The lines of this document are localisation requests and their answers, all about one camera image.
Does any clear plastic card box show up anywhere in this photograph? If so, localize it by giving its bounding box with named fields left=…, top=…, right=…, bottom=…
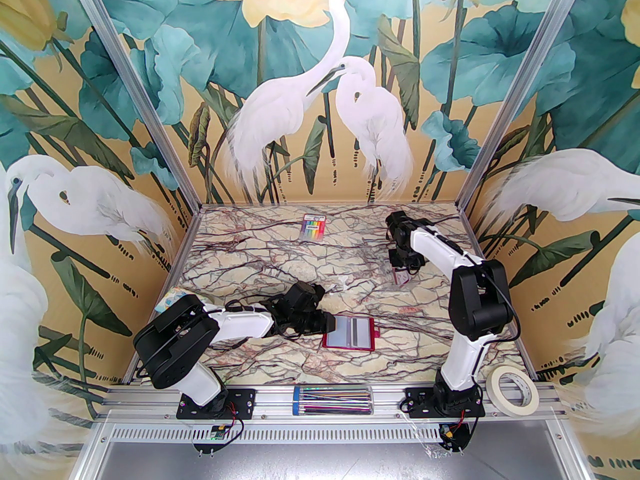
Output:
left=387, top=264, right=420, bottom=291

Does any red leather card holder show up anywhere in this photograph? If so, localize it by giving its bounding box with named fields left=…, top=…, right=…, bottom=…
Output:
left=322, top=316, right=380, bottom=352

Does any clear case of coloured pens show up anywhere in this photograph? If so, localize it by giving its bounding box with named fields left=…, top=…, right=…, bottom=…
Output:
left=292, top=384, right=373, bottom=415

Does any pack of coloured markers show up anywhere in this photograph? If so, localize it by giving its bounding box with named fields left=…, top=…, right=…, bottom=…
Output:
left=301, top=214, right=327, bottom=241

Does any perforated metal strip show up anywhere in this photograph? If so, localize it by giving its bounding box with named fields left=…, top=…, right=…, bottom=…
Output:
left=100, top=422, right=451, bottom=444

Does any grey metal sheet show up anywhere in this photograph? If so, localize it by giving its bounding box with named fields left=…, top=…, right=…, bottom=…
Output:
left=75, top=440, right=583, bottom=480

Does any colourful patterned box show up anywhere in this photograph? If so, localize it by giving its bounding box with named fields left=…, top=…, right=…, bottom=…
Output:
left=155, top=288, right=193, bottom=314

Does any masking tape roll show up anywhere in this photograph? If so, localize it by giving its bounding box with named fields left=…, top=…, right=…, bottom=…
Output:
left=487, top=366, right=540, bottom=416

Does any aluminium front rail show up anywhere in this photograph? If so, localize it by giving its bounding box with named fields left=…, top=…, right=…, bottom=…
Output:
left=95, top=382, right=563, bottom=425

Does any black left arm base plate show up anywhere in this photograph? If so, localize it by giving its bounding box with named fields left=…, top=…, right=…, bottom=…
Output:
left=176, top=388, right=257, bottom=419

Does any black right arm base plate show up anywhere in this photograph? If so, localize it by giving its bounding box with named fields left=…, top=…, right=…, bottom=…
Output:
left=404, top=387, right=486, bottom=418

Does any aluminium corner post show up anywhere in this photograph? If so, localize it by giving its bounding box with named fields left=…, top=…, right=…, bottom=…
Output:
left=64, top=0, right=205, bottom=211
left=456, top=0, right=593, bottom=214

